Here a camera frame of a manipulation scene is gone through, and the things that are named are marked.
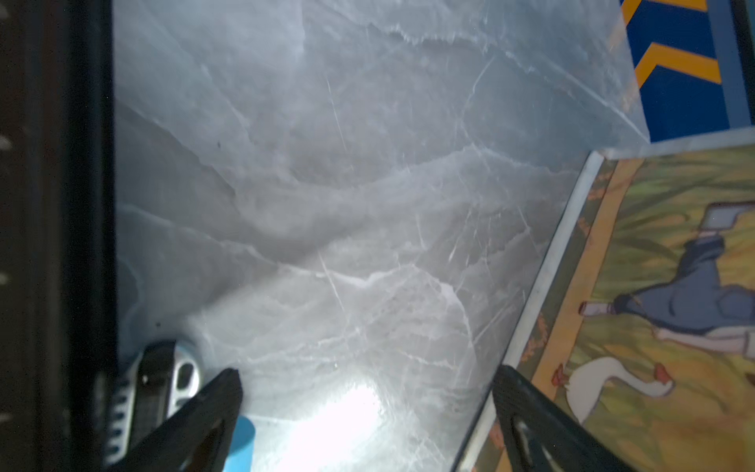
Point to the black white chessboard box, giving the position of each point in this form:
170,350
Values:
58,270

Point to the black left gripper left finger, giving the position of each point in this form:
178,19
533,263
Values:
198,437

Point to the silver black folding knife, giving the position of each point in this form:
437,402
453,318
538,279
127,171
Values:
156,385

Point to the canvas pouch with farm picture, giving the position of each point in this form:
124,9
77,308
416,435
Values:
640,325

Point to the light blue small cylinder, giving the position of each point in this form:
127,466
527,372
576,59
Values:
241,453

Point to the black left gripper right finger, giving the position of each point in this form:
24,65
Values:
541,437

